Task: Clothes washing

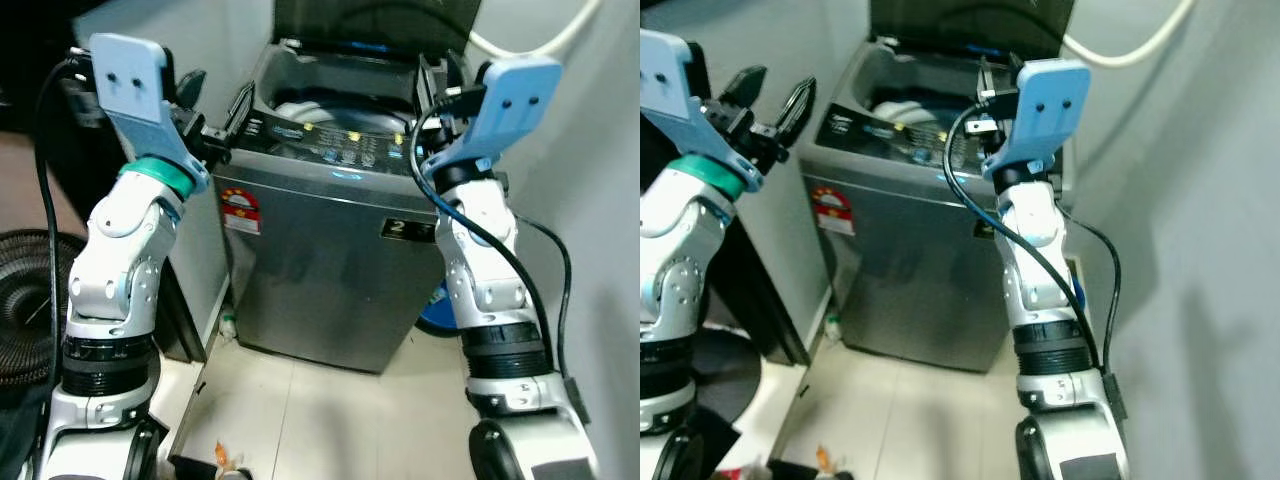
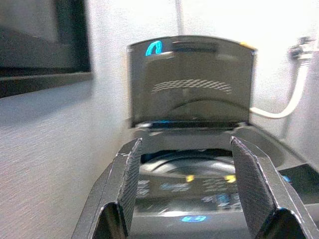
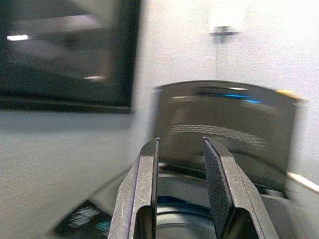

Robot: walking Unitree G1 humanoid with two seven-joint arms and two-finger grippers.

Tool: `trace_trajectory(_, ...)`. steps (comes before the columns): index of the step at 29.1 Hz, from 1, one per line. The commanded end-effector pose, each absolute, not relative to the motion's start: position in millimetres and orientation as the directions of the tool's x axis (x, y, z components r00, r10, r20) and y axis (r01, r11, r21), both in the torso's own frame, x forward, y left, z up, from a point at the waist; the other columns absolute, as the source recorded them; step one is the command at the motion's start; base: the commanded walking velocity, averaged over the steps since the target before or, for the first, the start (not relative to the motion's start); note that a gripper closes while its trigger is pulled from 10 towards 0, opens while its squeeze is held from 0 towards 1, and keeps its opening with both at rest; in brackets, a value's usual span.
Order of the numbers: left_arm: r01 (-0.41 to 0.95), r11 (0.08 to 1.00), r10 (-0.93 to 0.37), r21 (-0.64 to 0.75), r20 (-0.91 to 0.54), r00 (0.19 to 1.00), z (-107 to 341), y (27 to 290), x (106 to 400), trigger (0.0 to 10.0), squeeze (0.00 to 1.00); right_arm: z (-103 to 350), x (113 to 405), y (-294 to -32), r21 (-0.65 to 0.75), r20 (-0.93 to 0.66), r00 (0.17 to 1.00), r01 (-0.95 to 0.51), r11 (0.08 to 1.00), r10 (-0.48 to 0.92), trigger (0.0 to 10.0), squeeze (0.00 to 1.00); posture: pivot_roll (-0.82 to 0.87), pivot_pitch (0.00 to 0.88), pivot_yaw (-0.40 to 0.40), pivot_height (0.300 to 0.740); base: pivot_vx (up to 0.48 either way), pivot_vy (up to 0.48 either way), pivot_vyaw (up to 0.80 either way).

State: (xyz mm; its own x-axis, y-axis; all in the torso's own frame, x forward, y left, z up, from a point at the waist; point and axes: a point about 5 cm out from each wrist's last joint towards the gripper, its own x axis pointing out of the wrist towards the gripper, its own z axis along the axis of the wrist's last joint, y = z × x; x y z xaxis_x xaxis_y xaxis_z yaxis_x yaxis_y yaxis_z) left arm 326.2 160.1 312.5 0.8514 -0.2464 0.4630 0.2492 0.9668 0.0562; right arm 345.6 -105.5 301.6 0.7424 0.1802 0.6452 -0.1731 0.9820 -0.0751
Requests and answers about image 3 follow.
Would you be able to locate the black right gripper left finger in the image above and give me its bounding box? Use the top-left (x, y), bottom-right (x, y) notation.
top-left (107, 137), bottom-right (160, 239)

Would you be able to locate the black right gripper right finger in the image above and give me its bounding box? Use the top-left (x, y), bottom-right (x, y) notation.
top-left (202, 136), bottom-right (280, 239)

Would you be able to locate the dark open washer lid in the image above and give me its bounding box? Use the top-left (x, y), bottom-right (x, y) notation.
top-left (151, 80), bottom-right (304, 194)

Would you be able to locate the yellow object behind washer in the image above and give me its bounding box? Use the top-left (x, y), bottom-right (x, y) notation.
top-left (276, 89), bottom-right (306, 101)

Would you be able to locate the dark framed window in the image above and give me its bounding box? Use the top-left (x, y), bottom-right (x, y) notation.
top-left (0, 0), bottom-right (141, 115)

